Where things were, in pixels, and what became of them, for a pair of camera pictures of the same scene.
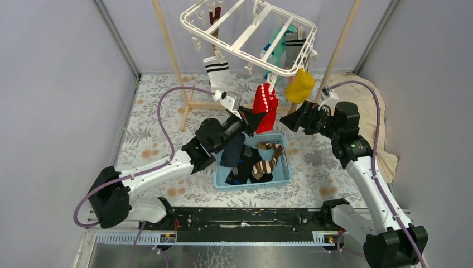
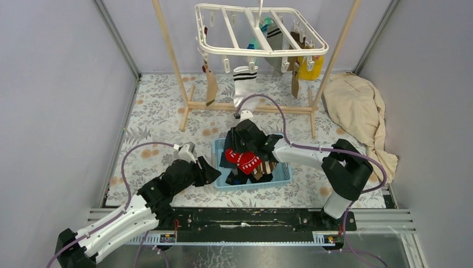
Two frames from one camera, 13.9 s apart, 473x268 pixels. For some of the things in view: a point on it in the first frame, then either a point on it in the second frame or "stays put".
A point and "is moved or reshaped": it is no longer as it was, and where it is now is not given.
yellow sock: x=298 y=90 → x=304 y=74
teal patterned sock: x=278 y=57 → x=254 y=43
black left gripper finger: x=247 y=111 → x=204 y=172
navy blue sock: x=233 y=145 stays put
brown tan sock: x=294 y=107 → x=299 y=41
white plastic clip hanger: x=262 y=37 is moved or reshaped
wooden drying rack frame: x=189 y=104 stays put
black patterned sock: x=244 y=172 stays put
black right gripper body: x=324 y=125 → x=244 y=146
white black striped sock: x=220 y=78 → x=245 y=85
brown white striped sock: x=267 y=167 stays put
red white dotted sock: x=265 y=104 → x=246 y=163
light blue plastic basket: x=281 y=171 stays put
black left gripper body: x=241 y=119 → x=191 y=180
